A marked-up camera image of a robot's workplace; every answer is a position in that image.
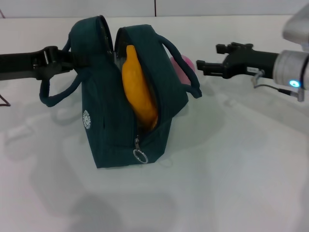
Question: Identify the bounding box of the pink peach ball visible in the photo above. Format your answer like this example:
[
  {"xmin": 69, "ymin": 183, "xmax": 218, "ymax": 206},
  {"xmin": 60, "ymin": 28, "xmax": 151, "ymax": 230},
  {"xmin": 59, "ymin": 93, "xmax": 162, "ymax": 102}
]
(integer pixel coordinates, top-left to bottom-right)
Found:
[{"xmin": 170, "ymin": 54, "xmax": 195, "ymax": 85}]

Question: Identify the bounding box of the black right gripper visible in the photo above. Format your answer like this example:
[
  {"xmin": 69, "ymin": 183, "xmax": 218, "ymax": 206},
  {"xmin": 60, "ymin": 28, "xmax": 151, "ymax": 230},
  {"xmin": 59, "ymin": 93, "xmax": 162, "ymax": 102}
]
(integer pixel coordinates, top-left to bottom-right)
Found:
[{"xmin": 196, "ymin": 42, "xmax": 278, "ymax": 79}]

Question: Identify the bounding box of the right arm dark cable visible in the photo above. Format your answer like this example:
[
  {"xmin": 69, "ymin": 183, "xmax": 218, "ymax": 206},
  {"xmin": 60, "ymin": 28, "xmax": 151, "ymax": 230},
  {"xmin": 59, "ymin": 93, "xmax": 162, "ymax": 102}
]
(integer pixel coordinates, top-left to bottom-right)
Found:
[{"xmin": 253, "ymin": 69, "xmax": 297, "ymax": 97}]

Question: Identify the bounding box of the yellow banana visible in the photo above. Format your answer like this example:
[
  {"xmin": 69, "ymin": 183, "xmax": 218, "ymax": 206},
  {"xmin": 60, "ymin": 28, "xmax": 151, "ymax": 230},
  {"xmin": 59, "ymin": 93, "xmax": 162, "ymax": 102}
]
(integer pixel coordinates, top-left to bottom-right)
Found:
[{"xmin": 121, "ymin": 44, "xmax": 159, "ymax": 130}]

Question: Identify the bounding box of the dark teal lunch bag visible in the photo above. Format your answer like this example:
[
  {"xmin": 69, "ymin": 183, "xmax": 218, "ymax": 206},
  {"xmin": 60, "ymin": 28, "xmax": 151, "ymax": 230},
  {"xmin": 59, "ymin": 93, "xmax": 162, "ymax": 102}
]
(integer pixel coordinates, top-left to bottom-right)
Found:
[{"xmin": 39, "ymin": 14, "xmax": 202, "ymax": 170}]

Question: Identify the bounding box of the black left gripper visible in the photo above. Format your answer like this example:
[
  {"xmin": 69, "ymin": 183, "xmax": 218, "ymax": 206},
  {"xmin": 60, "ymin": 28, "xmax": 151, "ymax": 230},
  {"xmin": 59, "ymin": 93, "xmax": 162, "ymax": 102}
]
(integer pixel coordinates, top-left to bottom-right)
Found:
[{"xmin": 0, "ymin": 45, "xmax": 97, "ymax": 82}]

